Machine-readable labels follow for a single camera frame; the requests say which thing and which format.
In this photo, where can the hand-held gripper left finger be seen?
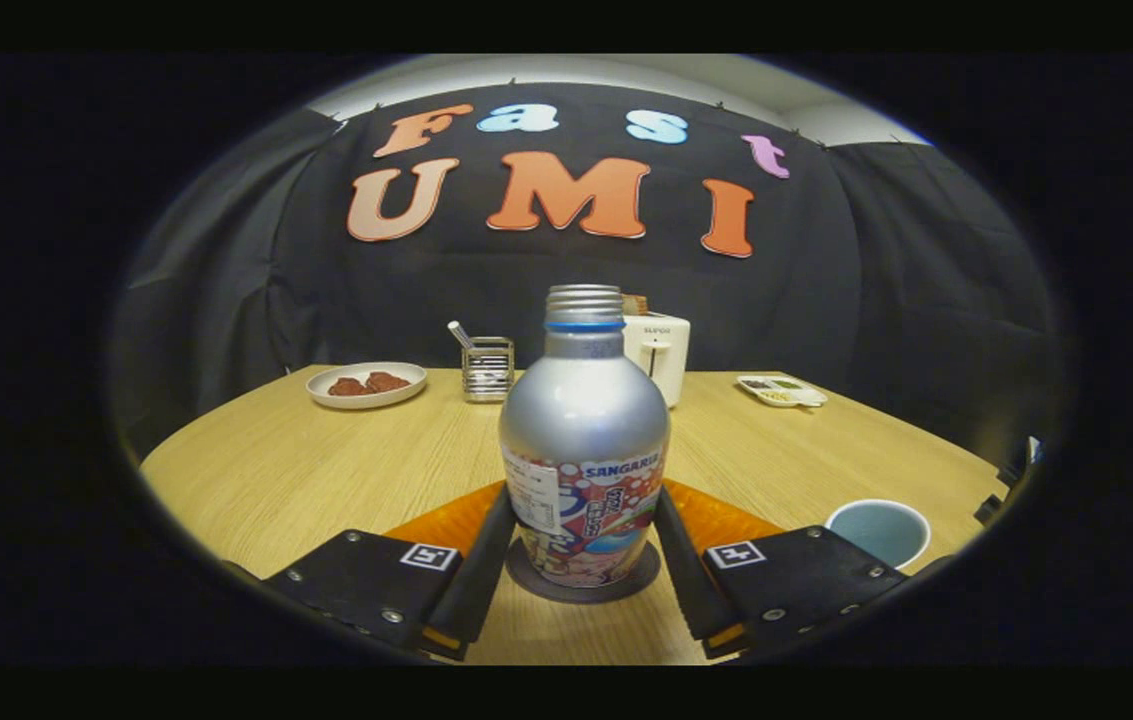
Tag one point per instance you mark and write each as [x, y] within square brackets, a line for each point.
[481, 580]

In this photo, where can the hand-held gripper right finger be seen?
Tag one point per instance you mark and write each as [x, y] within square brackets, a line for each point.
[691, 580]

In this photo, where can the dark round coaster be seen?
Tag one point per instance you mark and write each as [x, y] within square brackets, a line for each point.
[576, 595]

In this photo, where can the silver juice bottle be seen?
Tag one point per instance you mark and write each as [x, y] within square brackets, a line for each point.
[584, 420]

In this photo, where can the white cup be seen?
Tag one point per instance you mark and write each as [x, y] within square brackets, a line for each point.
[876, 530]

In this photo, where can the white divided sauce tray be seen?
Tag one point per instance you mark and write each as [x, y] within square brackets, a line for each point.
[781, 392]

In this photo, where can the white round plate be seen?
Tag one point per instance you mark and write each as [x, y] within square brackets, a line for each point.
[366, 400]

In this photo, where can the brown food piece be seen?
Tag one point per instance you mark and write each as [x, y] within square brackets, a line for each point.
[388, 382]
[348, 387]

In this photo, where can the wooden table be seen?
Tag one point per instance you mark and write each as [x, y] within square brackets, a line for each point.
[276, 480]

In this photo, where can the white toaster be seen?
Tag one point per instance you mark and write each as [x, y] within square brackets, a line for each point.
[668, 350]

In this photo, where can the brown toast slice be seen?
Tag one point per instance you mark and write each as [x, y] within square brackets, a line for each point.
[636, 304]

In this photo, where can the small black object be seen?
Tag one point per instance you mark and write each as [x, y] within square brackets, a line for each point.
[1016, 465]
[987, 509]

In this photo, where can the black backdrop cloth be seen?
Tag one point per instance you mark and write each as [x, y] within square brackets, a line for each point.
[826, 300]

